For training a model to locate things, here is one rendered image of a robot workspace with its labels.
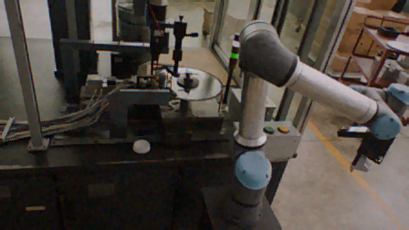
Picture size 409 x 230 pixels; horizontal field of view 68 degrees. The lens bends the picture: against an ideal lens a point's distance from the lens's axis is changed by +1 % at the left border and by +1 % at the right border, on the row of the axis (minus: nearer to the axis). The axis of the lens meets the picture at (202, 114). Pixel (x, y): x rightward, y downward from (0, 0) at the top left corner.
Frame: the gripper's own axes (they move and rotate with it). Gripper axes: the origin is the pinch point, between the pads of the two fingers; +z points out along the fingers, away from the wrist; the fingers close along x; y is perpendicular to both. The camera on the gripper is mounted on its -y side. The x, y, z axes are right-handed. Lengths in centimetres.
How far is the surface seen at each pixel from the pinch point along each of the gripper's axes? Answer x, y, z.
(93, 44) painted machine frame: -23, -123, -13
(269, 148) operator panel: -1.9, -30.9, 8.2
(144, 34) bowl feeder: 25, -138, -5
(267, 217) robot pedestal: -29.2, -16.2, 16.2
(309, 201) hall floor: 76, -13, 91
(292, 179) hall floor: 89, -31, 91
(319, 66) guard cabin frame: 12.0, -26.4, -28.8
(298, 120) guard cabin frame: 12.1, -26.5, -2.8
